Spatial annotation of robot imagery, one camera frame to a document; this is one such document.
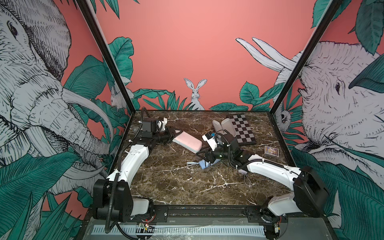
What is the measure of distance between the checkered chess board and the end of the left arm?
51cm

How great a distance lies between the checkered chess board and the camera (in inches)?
40.6

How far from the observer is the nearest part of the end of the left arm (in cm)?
63
